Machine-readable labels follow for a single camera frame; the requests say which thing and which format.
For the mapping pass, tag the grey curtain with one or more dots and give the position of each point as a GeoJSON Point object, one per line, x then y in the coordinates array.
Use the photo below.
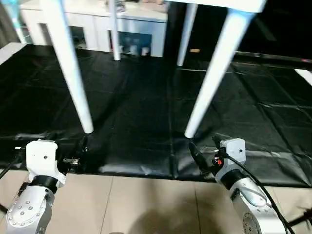
{"type": "Point", "coordinates": [6, 24]}

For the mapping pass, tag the white plastic table leg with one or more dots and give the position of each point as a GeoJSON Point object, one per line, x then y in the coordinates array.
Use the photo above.
{"type": "Point", "coordinates": [114, 29]}
{"type": "Point", "coordinates": [217, 73]}
{"type": "Point", "coordinates": [186, 34]}
{"type": "Point", "coordinates": [70, 63]}

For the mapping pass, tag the flat white board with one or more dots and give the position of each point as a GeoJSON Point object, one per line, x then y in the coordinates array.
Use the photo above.
{"type": "Point", "coordinates": [304, 75]}

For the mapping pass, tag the black tripod leg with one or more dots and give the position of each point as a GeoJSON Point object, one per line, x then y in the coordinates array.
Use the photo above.
{"type": "Point", "coordinates": [3, 208]}

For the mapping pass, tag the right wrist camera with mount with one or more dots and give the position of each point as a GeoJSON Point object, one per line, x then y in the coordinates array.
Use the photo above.
{"type": "Point", "coordinates": [233, 151]}

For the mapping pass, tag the small brown tag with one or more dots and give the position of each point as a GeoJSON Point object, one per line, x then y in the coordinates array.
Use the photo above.
{"type": "Point", "coordinates": [195, 50]}

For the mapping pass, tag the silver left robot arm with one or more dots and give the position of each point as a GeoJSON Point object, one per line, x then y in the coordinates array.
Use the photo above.
{"type": "Point", "coordinates": [31, 207]}

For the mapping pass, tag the pale blue plastic sheet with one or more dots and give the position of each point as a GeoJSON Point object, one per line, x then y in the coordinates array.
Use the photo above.
{"type": "Point", "coordinates": [17, 19]}

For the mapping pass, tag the black work mat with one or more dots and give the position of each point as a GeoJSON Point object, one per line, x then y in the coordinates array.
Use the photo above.
{"type": "Point", "coordinates": [136, 112]}

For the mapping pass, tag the long black bar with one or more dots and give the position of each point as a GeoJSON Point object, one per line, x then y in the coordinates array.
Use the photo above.
{"type": "Point", "coordinates": [273, 57]}

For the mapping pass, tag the white glass-door cabinet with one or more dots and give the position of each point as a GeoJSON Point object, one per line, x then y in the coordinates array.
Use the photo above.
{"type": "Point", "coordinates": [141, 29]}

